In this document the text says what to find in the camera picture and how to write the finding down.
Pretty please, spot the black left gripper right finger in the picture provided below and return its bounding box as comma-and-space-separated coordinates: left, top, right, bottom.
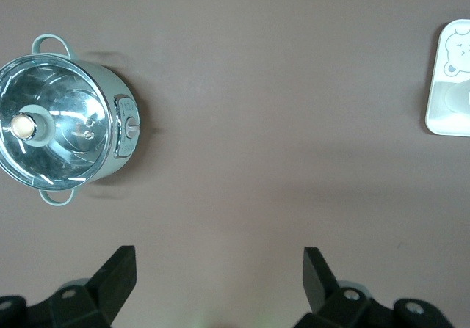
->
295, 247, 396, 328

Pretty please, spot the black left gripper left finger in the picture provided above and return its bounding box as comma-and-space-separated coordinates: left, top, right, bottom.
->
29, 246, 137, 328

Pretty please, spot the white plastic cup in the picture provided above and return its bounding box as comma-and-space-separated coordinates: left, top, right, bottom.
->
445, 79, 470, 116

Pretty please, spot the glass pot lid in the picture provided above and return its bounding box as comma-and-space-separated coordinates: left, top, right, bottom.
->
0, 54, 113, 190

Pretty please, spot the grey pot with glass lid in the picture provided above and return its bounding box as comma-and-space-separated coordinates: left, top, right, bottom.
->
0, 34, 142, 206

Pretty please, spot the white bear print tray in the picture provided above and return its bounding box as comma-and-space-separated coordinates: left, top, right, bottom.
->
424, 18, 470, 137

